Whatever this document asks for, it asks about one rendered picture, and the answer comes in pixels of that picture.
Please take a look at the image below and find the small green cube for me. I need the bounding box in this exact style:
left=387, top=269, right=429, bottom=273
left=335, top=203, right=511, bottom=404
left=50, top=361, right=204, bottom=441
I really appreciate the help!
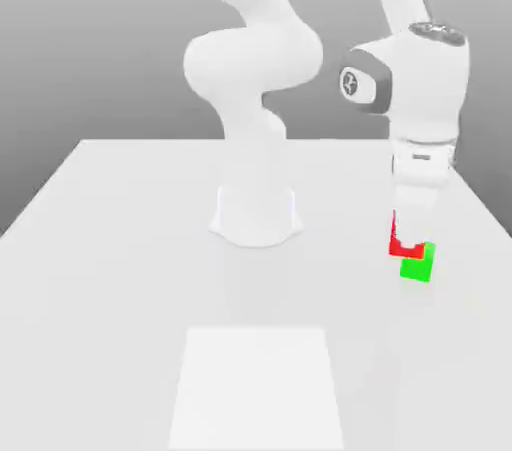
left=399, top=241, right=438, bottom=285

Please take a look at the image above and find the small red cube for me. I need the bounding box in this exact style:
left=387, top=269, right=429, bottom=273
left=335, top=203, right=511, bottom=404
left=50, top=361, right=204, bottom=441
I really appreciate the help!
left=388, top=208, right=426, bottom=261

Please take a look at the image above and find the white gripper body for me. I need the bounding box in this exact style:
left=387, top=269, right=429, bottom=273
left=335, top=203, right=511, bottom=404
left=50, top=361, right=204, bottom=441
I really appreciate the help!
left=390, top=143, right=456, bottom=193

